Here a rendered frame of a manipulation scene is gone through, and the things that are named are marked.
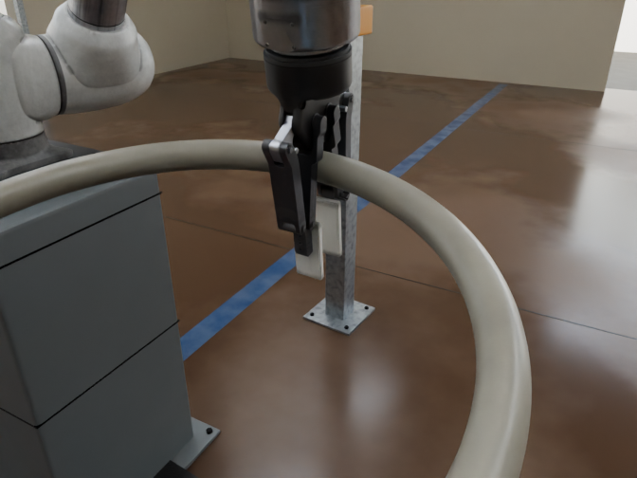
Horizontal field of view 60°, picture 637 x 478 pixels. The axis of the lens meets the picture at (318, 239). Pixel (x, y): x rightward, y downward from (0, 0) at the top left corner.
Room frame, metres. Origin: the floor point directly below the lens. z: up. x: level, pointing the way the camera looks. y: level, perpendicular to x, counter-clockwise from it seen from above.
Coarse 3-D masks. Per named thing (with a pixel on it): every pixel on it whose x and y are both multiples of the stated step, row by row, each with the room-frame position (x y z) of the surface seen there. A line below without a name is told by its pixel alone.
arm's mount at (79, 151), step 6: (54, 144) 1.15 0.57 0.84; (60, 144) 1.15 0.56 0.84; (66, 144) 1.15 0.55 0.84; (72, 144) 1.15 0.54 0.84; (78, 150) 1.11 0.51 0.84; (84, 150) 1.11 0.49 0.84; (90, 150) 1.11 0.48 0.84; (96, 150) 1.11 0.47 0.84; (78, 156) 1.07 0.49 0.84; (54, 162) 1.03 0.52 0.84
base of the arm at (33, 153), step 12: (0, 144) 0.97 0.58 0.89; (12, 144) 0.98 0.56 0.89; (24, 144) 1.00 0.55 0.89; (36, 144) 1.02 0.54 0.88; (48, 144) 1.07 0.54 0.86; (0, 156) 0.97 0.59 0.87; (12, 156) 0.98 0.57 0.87; (24, 156) 0.99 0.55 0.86; (36, 156) 1.01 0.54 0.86; (48, 156) 1.03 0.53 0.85; (60, 156) 1.05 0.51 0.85; (72, 156) 1.06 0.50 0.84; (0, 168) 0.95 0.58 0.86; (12, 168) 0.96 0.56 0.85; (24, 168) 0.98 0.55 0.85; (36, 168) 1.00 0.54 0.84; (0, 180) 0.93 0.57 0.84
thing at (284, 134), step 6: (288, 120) 0.46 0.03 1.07; (282, 126) 0.46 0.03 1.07; (288, 126) 0.45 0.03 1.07; (282, 132) 0.45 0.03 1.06; (288, 132) 0.45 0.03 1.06; (276, 138) 0.45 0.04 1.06; (282, 138) 0.44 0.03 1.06; (288, 138) 0.45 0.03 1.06; (270, 144) 0.44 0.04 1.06; (276, 144) 0.44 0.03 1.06; (270, 150) 0.44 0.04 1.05; (276, 150) 0.44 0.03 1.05; (276, 156) 0.44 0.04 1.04; (282, 162) 0.44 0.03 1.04
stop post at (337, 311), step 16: (368, 16) 1.72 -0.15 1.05; (368, 32) 1.72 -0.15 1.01; (352, 48) 1.68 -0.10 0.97; (352, 112) 1.69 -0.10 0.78; (352, 128) 1.69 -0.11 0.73; (352, 144) 1.70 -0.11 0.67; (352, 208) 1.71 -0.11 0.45; (352, 224) 1.71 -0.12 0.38; (352, 240) 1.71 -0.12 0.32; (352, 256) 1.72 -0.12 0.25; (336, 272) 1.69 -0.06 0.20; (352, 272) 1.72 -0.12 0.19; (336, 288) 1.69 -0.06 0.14; (352, 288) 1.72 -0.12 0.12; (320, 304) 1.77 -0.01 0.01; (336, 304) 1.69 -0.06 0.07; (352, 304) 1.72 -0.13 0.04; (320, 320) 1.67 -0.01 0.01; (336, 320) 1.67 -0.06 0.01; (352, 320) 1.67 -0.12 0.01
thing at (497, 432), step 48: (144, 144) 0.53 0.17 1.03; (192, 144) 0.52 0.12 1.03; (240, 144) 0.52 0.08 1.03; (0, 192) 0.45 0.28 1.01; (48, 192) 0.47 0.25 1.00; (384, 192) 0.43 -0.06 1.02; (432, 240) 0.37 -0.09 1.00; (480, 288) 0.30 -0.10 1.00; (480, 336) 0.27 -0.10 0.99; (480, 384) 0.23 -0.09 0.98; (528, 384) 0.23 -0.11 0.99; (480, 432) 0.20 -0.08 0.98; (528, 432) 0.20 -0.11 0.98
